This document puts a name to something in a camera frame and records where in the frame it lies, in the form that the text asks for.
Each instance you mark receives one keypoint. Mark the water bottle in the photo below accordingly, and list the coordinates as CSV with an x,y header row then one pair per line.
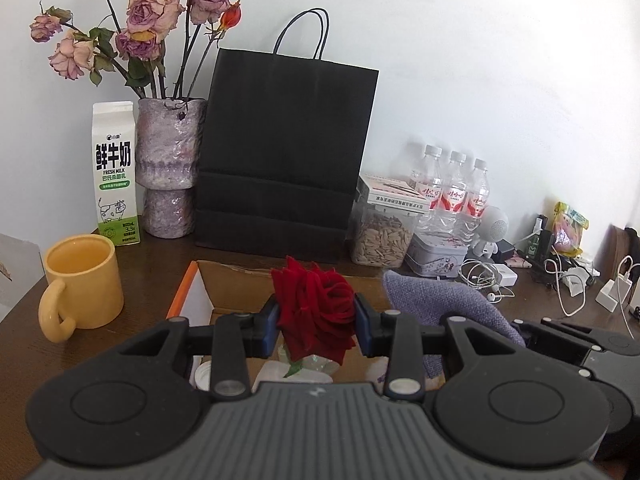
x,y
476,200
453,193
426,179

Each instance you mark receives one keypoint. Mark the black power adapter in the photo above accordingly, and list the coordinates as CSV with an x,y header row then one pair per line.
x,y
505,249

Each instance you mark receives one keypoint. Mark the clear seed container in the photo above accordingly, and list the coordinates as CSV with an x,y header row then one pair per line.
x,y
381,235

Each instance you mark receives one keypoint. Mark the grey metal tin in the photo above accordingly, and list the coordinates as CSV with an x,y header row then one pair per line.
x,y
431,255

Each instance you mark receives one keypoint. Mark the black paper bag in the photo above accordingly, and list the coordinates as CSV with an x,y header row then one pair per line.
x,y
281,152

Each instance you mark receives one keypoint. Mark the purple cloth pouch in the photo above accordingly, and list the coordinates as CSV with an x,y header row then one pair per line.
x,y
487,333

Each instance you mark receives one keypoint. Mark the white robot figurine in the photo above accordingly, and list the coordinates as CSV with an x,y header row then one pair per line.
x,y
493,227

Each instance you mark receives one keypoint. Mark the white green milk carton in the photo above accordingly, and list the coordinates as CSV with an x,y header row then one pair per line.
x,y
113,137

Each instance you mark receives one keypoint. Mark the dried rose bouquet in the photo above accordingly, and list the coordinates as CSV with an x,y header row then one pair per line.
x,y
135,46

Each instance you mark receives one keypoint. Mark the middle water bottle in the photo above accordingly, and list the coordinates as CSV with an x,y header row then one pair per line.
x,y
453,193

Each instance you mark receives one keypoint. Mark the white flat box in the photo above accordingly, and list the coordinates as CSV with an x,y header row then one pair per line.
x,y
393,193

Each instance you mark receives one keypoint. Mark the white charger block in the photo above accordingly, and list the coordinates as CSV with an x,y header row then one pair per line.
x,y
505,276

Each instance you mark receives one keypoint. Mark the yellow ceramic mug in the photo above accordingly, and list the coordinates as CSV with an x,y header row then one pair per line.
x,y
84,290

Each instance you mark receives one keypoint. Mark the red cardboard box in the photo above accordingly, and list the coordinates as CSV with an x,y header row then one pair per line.
x,y
210,290

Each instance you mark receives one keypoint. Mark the right water bottle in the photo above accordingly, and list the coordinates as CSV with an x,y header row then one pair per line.
x,y
476,200

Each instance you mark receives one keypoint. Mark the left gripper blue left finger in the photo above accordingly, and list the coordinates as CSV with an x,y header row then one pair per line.
x,y
230,342

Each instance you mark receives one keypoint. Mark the white earphones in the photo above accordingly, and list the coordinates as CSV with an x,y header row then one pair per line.
x,y
481,276

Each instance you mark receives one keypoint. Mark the white booklet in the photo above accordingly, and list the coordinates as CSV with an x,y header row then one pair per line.
x,y
21,268

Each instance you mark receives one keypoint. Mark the purple ceramic vase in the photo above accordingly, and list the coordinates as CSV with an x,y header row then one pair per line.
x,y
169,134

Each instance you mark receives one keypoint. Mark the red fabric rose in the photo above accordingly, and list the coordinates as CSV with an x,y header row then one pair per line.
x,y
317,312

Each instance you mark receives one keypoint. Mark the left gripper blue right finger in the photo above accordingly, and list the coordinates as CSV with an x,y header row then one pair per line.
x,y
403,341

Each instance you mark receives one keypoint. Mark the white jar lid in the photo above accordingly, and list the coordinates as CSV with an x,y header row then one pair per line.
x,y
202,376

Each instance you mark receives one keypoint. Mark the yellow snack packet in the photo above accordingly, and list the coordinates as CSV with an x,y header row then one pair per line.
x,y
567,227

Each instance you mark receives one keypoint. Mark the left water bottle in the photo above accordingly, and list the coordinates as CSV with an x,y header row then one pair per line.
x,y
426,179

